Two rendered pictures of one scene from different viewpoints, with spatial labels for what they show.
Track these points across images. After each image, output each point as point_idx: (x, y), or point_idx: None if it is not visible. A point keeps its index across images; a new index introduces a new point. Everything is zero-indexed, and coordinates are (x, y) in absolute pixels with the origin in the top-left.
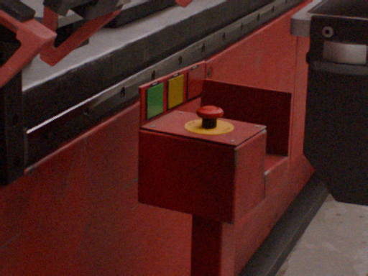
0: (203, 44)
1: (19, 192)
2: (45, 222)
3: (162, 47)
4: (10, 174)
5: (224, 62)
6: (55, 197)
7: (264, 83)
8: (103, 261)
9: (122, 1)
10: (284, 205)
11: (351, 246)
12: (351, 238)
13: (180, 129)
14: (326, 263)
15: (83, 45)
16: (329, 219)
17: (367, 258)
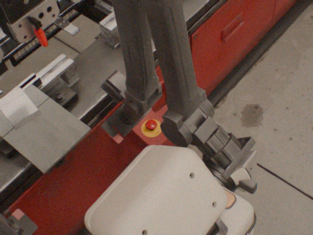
0: (189, 31)
1: (68, 158)
2: (85, 154)
3: (154, 57)
4: (57, 166)
5: (208, 24)
6: (90, 145)
7: (247, 5)
8: (123, 140)
9: (36, 227)
10: (274, 23)
11: (305, 45)
12: (309, 38)
13: (139, 128)
14: (287, 56)
15: (68, 153)
16: (305, 20)
17: (309, 55)
